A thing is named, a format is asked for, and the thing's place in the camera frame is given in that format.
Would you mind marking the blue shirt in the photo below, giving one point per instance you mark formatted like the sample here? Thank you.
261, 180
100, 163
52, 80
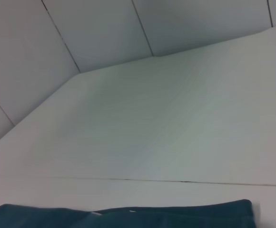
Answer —
128, 217

